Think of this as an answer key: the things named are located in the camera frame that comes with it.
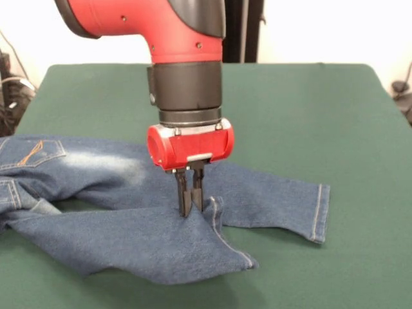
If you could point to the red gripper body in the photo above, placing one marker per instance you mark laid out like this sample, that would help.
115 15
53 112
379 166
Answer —
193 145

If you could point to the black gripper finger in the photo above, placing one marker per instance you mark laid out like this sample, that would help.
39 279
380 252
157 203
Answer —
184 196
197 183

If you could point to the blue denim jeans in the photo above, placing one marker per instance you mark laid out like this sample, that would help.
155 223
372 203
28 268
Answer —
128 241

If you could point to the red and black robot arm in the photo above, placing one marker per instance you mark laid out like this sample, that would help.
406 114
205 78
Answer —
145 19

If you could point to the dark green table cloth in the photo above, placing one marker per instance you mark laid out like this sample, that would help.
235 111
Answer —
322 128

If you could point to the dark grey stand foot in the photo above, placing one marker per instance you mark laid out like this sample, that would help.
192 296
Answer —
399 87

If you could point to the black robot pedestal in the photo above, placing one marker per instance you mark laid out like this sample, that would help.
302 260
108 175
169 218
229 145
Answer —
248 32

